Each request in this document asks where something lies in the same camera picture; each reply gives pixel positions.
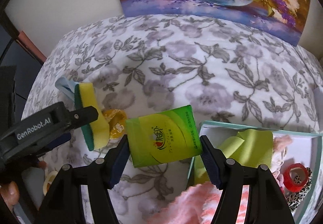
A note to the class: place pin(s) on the person's hand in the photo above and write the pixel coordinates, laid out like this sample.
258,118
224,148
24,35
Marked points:
10,194

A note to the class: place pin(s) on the pink striped cloth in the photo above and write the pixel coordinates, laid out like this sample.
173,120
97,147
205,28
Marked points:
196,205

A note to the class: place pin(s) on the blue face mask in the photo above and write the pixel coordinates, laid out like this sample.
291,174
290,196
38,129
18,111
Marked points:
66,86

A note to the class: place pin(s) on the pink floral scrunchie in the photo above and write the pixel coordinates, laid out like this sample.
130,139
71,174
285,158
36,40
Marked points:
279,153

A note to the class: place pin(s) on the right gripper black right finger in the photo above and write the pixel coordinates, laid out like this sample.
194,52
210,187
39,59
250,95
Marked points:
266,203

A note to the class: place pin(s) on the red tape roll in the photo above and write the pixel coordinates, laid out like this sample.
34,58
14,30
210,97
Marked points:
296,177

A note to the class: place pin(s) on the yellow green sponge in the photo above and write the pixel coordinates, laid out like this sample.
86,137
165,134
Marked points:
96,128

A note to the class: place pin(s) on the beige tape roll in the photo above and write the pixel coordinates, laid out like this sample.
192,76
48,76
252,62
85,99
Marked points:
48,181

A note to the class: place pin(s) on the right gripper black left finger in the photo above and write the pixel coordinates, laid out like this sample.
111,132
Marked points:
63,201

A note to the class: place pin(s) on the leopard print scrunchie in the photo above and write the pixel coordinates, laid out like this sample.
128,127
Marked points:
295,199

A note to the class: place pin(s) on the teal and white tray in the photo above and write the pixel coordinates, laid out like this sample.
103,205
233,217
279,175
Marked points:
305,148

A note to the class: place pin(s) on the lime green cloth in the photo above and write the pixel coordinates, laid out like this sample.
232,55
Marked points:
249,147

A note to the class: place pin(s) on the green tissue pack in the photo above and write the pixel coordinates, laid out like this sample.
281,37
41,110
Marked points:
164,137

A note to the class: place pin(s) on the floral patterned blanket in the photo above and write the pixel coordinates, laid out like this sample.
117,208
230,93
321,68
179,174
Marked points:
227,72

